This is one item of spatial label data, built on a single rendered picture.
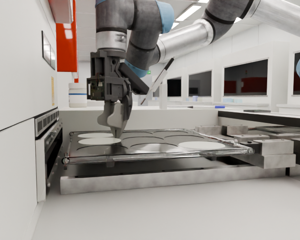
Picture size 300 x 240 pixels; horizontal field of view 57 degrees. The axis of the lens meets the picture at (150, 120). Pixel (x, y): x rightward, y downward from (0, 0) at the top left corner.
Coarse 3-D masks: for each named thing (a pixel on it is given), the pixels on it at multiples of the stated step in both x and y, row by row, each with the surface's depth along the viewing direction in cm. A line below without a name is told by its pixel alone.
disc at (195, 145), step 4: (180, 144) 61; (184, 144) 61; (188, 144) 61; (192, 144) 61; (196, 144) 61; (200, 144) 61; (204, 144) 61; (208, 144) 61; (212, 144) 61; (216, 144) 61; (220, 144) 61; (196, 148) 57; (200, 148) 57; (204, 148) 57; (208, 148) 57; (212, 148) 57; (216, 148) 57
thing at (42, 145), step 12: (60, 120) 77; (48, 132) 49; (60, 132) 83; (36, 144) 41; (48, 144) 45; (60, 144) 78; (36, 156) 41; (36, 168) 41; (48, 168) 52; (36, 180) 41; (48, 180) 45; (48, 192) 45
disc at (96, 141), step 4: (80, 140) 67; (84, 140) 67; (88, 140) 67; (92, 140) 67; (96, 140) 67; (100, 140) 66; (104, 140) 66; (108, 140) 66; (112, 140) 66; (116, 140) 66; (120, 140) 66; (92, 144) 62; (96, 144) 61
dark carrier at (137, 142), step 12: (96, 132) 82; (108, 132) 82; (132, 132) 83; (144, 132) 83; (156, 132) 83; (168, 132) 83; (180, 132) 83; (72, 144) 61; (84, 144) 61; (108, 144) 61; (120, 144) 61; (132, 144) 61; (144, 144) 62; (156, 144) 62; (168, 144) 62; (228, 144) 61; (72, 156) 49
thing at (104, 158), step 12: (84, 156) 48; (96, 156) 48; (108, 156) 48; (120, 156) 49; (132, 156) 49; (144, 156) 50; (156, 156) 50; (168, 156) 51; (180, 156) 51; (192, 156) 52; (204, 156) 53; (216, 156) 54
